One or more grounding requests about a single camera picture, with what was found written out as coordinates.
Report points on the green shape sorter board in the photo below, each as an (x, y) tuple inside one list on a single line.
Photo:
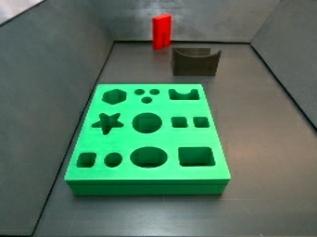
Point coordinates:
[(147, 142)]

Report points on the dark grey arch block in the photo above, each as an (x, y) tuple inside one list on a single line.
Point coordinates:
[(193, 61)]

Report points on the red double-square block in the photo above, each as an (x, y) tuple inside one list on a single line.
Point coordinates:
[(161, 23)]

